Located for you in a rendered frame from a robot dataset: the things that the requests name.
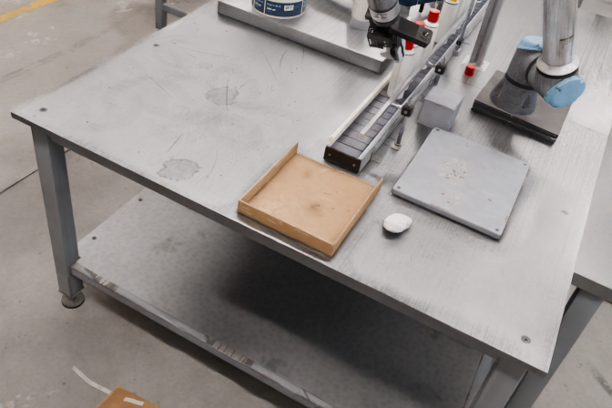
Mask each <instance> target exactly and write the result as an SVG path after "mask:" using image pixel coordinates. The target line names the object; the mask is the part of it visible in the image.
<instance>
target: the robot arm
mask: <svg viewBox="0 0 612 408"><path fill-rule="evenodd" d="M367 3H368V8H367V12H366V14H365V16H364V17H365V20H369V22H370V25H369V28H368V33H367V39H368V43H369V47H374V48H380V49H384V48H385V47H386V51H383V52H381V53H380V55H381V56H382V57H385V58H389V59H391V60H394V61H395V62H396V63H401V62H402V61H403V57H404V53H405V41H409V42H411V43H413V44H415V45H418V46H420V47H422V48H426V47H428V45H429V44H430V43H431V40H432V36H433V31H432V30H431V29H428V28H426V27H424V26H422V25H418V24H416V23H415V22H412V21H410V20H408V19H406V18H403V17H401V16H400V5H399V0H367ZM577 8H578V0H544V23H543V37H540V36H524V37H523V38H522V39H521V40H520V42H519V44H518V46H517V47H516V51H515V53H514V55H513V58H512V60H511V62H510V64H509V66H508V68H507V70H506V72H505V75H504V77H503V78H502V79H501V80H500V81H499V82H498V83H497V84H496V85H495V86H494V88H493V89H492V91H491V93H490V99H491V101H492V102H493V103H494V104H495V105H496V106H497V107H499V108H501V109H502V110H504V111H505V112H508V113H510V114H514V115H518V116H529V115H532V114H533V113H534V111H535V109H536V105H537V98H538V94H539V95H540V96H541V97H542V98H543V99H544V101H545V102H546V103H548V104H549V105H550V106H551V107H565V106H568V105H570V104H572V103H573V102H575V101H576V100H577V99H578V98H579V97H580V96H581V95H582V94H583V92H584V90H585V88H586V81H585V79H584V78H583V77H582V76H580V75H579V58H578V57H577V55H575V44H576V20H577ZM370 29H371V30H370ZM369 39H371V43H370V40H369Z"/></svg>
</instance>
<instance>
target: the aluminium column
mask: <svg viewBox="0 0 612 408"><path fill-rule="evenodd" d="M504 2H505V0H489V3H488V6H487V8H486V11H485V14H484V19H483V22H482V24H481V27H480V30H479V33H478V36H477V38H476V41H475V44H474V49H473V52H472V54H471V56H470V59H469V62H468V64H473V65H475V66H478V67H480V66H481V65H482V64H483V62H484V59H485V55H486V52H487V49H488V47H489V44H490V42H491V39H492V36H493V33H494V30H495V27H496V24H497V21H498V18H499V16H500V14H501V11H502V8H503V5H504Z"/></svg>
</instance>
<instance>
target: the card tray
mask: <svg viewBox="0 0 612 408"><path fill-rule="evenodd" d="M298 144H299V142H298V141H297V142H296V143H295V144H294V145H293V146H292V147H291V148H290V149H289V150H288V151H287V152H286V153H285V154H284V155H283V156H282V157H281V158H280V159H279V160H278V161H277V162H276V163H275V164H274V165H273V166H272V167H271V168H270V169H269V170H268V171H267V172H266V173H265V174H264V175H263V176H262V177H261V178H260V179H259V180H258V181H257V182H256V183H255V184H254V185H253V186H252V187H251V188H250V189H249V190H248V191H247V192H246V193H245V194H244V195H243V196H242V197H241V198H240V199H239V204H238V213H241V214H243V215H245V216H247V217H249V218H251V219H254V220H256V221H258V222H259V223H261V224H263V225H266V226H268V227H270V228H272V229H274V230H277V231H278V232H280V233H282V234H284V235H286V236H288V237H291V238H293V239H295V240H297V241H299V242H301V243H303V244H305V245H307V246H309V247H311V248H313V249H316V250H318V251H320V252H322V253H324V254H326V255H328V256H330V257H331V256H332V255H333V253H334V252H335V251H336V250H337V249H338V247H339V246H340V245H341V243H342V241H343V240H344V239H345V237H346V236H347V235H348V233H349V232H350V230H351V229H352V227H353V226H354V224H355V223H356V222H357V220H358V219H359V217H360V216H361V215H362V214H363V212H364V211H365V210H366V208H367V207H368V206H369V204H370V203H371V201H372V200H373V198H374V197H375V195H376V194H377V193H378V191H379V190H380V188H381V185H382V182H383V178H381V179H380V181H379V182H378V183H377V185H376V186H374V185H372V184H369V183H367V182H365V181H363V180H360V179H358V178H355V177H353V176H351V175H348V174H346V173H344V172H342V171H339V170H338V169H336V168H332V167H330V166H327V165H325V164H323V163H321V162H319V161H317V160H315V159H312V158H309V157H306V156H304V155H302V154H301V153H298V152H297V149H298Z"/></svg>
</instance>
